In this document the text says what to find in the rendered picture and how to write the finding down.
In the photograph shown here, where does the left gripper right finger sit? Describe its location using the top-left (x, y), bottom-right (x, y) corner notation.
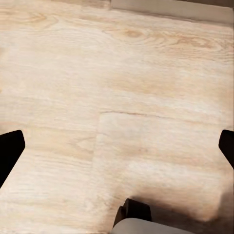
top-left (218, 130), bottom-right (234, 169)

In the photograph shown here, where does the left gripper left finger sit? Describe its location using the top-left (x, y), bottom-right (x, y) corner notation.
top-left (0, 130), bottom-right (25, 188)

